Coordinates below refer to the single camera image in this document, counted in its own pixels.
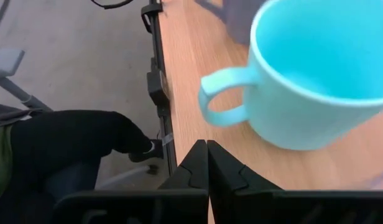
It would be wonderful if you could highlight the person's black shoe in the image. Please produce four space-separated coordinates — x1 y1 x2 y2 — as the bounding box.
128 139 165 163

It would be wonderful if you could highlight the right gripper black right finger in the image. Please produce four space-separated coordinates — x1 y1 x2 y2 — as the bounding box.
206 139 383 224

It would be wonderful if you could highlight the black table edge frame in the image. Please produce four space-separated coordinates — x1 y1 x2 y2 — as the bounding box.
141 0 178 177

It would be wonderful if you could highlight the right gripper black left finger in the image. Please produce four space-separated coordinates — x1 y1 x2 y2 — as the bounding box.
51 139 210 224

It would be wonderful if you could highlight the teal mug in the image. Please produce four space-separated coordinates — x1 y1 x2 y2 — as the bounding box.
198 0 383 151

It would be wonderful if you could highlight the person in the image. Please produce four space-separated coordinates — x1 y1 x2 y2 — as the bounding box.
0 102 165 224

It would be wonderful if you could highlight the black cable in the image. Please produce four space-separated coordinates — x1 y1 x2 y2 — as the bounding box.
90 0 136 10

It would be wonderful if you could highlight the black clamp box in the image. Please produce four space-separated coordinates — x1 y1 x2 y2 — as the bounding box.
146 69 171 107

